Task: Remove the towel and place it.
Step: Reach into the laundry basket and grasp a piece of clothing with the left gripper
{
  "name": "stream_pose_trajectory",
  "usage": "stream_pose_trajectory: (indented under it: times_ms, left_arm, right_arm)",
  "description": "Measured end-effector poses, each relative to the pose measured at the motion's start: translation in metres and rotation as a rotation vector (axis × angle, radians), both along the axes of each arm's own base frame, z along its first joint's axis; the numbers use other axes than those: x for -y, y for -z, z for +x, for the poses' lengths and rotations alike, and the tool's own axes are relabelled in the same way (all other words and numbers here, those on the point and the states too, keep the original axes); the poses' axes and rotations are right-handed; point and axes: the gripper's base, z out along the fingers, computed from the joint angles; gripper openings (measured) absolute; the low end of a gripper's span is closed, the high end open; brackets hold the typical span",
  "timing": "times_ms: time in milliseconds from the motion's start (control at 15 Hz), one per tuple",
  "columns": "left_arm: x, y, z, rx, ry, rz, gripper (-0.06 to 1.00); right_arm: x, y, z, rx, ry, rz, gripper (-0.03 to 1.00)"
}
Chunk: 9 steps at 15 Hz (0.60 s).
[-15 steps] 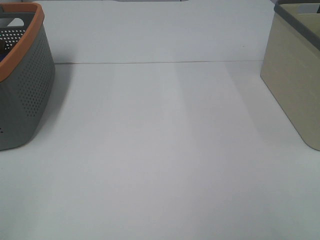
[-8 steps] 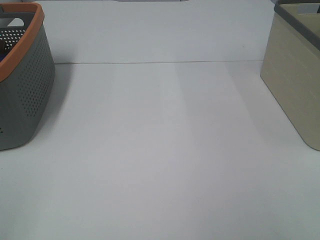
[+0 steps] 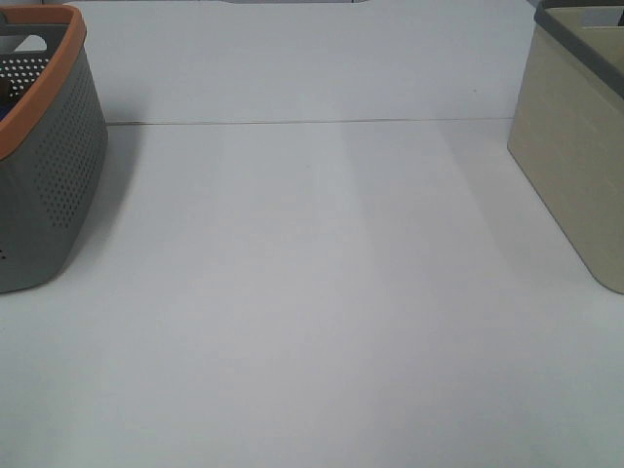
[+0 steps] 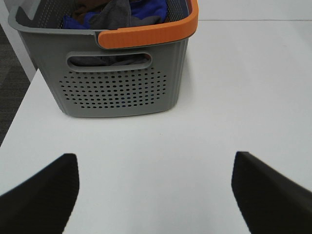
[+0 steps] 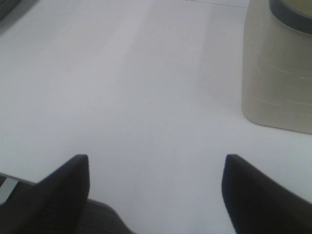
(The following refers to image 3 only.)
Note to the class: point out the beige basket with grey rim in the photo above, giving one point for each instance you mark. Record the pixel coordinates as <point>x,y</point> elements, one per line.
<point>567,130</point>

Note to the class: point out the grey basket with orange rim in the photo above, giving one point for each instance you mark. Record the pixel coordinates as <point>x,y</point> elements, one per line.
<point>53,143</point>

